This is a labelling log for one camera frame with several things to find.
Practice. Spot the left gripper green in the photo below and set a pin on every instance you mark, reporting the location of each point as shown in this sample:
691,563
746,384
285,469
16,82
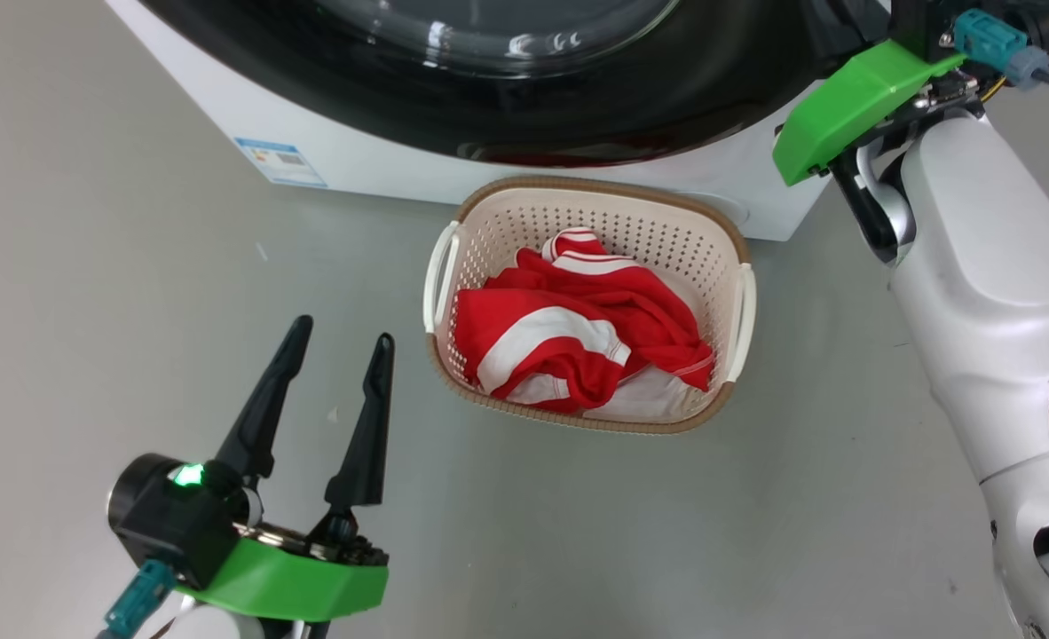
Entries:
303,586

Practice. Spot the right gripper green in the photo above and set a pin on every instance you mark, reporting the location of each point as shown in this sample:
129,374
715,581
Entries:
853,98

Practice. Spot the washing machine glass door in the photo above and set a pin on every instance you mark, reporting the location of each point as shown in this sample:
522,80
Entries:
578,106

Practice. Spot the red and white clothes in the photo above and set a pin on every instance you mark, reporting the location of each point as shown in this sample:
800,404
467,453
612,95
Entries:
649,311

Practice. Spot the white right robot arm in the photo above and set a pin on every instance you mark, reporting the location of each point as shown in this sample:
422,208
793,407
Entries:
995,311

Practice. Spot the cream perforated laundry basket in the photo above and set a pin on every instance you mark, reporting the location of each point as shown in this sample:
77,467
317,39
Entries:
666,231

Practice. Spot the white front-load washing machine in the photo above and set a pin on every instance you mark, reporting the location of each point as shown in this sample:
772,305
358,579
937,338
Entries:
382,164

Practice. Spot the blue energy label sticker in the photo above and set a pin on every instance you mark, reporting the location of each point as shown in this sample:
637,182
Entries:
280,161

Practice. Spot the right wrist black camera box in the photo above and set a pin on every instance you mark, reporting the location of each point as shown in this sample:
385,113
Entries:
924,22

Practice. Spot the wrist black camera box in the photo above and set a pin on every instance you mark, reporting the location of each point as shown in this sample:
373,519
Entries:
169,524
924,22

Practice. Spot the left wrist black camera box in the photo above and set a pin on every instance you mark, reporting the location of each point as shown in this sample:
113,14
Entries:
169,524

